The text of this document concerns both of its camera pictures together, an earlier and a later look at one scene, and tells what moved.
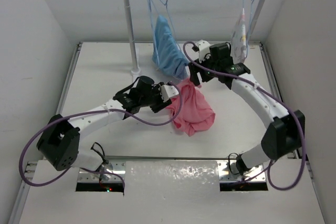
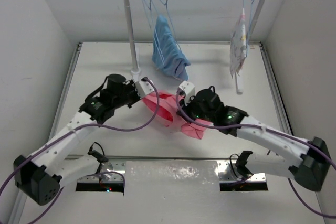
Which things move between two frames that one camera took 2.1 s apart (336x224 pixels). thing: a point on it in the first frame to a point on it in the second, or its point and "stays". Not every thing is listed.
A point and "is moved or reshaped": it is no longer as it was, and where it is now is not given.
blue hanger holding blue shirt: [165, 4] stays
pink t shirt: [195, 112] is moved or reshaped
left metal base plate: [117, 164] stays
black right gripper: [194, 77] to [185, 109]
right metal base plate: [227, 172] stays
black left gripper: [160, 103] to [131, 84]
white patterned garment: [239, 42] stays
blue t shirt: [168, 55] stays
